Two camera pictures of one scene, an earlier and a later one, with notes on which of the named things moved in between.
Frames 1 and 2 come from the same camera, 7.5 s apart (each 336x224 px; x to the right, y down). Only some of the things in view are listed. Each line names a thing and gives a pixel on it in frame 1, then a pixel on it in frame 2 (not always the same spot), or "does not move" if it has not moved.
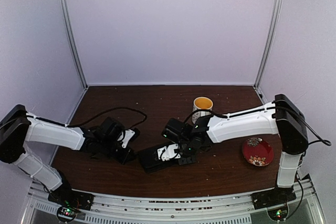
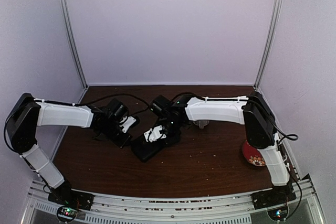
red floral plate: [257, 152] does not move
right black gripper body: [188, 150] to [172, 126]
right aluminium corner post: [274, 29] does not move
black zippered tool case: [150, 161] to [143, 149]
